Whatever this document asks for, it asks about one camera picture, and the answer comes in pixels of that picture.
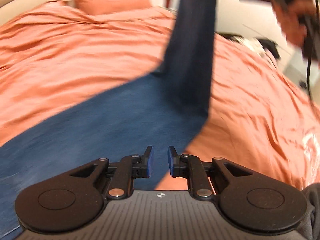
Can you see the person right hand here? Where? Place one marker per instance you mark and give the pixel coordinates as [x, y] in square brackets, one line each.
[294, 32]

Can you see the blue denim jeans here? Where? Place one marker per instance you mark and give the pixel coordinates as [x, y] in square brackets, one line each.
[166, 107]

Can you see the dark red cup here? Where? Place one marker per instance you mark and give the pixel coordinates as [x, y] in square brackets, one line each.
[168, 4]

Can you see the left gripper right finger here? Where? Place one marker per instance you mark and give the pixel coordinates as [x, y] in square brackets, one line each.
[247, 199]

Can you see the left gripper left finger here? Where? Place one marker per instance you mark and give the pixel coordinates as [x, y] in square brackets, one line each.
[68, 201]

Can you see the orange duvet cover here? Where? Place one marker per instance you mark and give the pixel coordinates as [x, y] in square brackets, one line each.
[54, 57]

